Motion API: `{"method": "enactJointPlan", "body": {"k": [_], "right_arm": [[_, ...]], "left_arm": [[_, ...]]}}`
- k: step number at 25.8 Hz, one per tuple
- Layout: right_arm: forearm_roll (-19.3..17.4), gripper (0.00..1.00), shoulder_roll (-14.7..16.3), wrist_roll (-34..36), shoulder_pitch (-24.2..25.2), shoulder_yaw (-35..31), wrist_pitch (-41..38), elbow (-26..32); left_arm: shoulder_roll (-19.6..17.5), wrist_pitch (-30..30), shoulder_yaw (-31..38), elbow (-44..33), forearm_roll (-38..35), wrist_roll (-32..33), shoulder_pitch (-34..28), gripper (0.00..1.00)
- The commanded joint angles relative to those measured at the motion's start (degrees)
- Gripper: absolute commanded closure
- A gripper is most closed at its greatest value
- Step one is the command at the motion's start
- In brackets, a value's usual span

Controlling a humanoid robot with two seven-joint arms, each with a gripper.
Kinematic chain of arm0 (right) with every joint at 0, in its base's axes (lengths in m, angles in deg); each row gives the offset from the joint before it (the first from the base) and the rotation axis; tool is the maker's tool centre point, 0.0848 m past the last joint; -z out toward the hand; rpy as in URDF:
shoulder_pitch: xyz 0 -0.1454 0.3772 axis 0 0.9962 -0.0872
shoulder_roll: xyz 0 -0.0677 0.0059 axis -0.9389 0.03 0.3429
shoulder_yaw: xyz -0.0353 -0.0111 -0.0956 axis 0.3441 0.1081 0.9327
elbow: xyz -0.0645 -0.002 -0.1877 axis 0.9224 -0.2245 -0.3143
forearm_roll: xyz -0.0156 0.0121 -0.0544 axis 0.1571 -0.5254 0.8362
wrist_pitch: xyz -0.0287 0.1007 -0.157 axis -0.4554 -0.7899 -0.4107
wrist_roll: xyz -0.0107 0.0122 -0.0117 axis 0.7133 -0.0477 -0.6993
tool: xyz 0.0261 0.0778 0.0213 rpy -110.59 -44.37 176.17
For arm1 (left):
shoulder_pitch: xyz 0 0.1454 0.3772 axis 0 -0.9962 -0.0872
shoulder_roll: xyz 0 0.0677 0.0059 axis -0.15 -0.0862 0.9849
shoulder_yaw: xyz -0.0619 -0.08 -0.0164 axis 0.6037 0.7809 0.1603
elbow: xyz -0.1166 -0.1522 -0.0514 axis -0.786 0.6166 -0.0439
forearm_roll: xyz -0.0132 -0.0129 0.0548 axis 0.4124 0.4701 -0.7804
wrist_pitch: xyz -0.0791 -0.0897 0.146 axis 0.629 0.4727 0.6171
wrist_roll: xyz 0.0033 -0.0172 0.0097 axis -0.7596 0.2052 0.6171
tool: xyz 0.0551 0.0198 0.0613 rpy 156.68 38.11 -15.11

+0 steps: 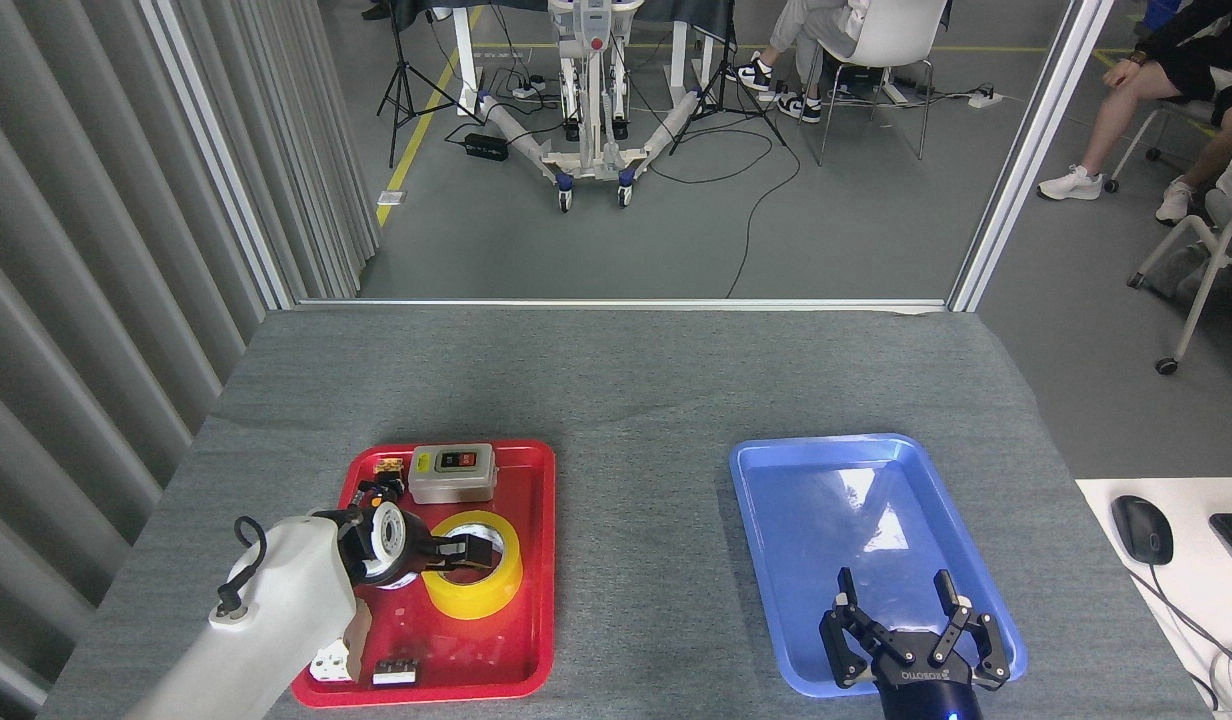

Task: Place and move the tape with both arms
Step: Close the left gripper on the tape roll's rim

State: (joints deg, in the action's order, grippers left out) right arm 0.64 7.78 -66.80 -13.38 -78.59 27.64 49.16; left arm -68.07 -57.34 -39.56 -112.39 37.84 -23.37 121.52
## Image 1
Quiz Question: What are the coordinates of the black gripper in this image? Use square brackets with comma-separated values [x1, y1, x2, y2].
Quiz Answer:
[341, 512, 497, 589]
[819, 568, 1012, 720]

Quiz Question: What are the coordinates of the yellow tape roll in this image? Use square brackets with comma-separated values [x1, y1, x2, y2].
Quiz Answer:
[420, 510, 525, 620]

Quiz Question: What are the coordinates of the red plastic tray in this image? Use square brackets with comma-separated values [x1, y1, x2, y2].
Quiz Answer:
[292, 440, 557, 706]

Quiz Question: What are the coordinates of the black yellow push button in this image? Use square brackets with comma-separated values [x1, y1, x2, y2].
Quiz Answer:
[354, 458, 409, 509]

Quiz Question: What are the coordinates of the blue plastic tray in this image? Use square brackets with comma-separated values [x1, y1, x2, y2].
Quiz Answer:
[728, 433, 1029, 698]

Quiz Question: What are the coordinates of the white red circuit breaker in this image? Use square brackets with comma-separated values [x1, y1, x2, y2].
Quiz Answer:
[309, 640, 362, 684]

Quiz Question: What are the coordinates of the grey felt table cover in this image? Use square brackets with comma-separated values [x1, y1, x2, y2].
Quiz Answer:
[36, 308, 1217, 720]

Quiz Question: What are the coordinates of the black computer mouse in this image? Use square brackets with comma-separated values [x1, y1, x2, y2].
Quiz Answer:
[1111, 495, 1175, 567]

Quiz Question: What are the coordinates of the white side table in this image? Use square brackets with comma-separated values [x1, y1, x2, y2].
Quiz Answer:
[1076, 477, 1232, 720]

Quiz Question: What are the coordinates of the white stand on wheels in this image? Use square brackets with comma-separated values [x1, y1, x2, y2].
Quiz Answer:
[476, 0, 702, 213]

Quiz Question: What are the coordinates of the grey office chair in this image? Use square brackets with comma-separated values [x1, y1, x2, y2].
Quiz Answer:
[1104, 98, 1219, 193]
[1126, 190, 1232, 376]

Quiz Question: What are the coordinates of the black tripod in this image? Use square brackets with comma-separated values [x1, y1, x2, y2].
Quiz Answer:
[376, 0, 482, 169]
[669, 0, 789, 156]

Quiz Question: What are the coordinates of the white shell chair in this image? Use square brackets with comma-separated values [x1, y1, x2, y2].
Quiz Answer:
[811, 0, 952, 166]

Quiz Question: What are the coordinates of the grey push button switch box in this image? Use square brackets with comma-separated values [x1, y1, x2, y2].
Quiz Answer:
[408, 444, 498, 504]

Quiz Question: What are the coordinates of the black mouse cable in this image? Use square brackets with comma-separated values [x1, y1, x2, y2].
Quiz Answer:
[1136, 565, 1232, 701]

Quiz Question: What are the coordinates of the silver rail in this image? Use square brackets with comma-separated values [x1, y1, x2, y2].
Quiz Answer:
[296, 298, 949, 311]

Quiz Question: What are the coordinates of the black floor cable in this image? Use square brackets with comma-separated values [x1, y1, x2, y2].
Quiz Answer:
[646, 100, 802, 299]

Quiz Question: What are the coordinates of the silver post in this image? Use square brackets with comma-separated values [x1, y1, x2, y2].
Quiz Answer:
[141, 0, 297, 311]
[948, 0, 1117, 313]

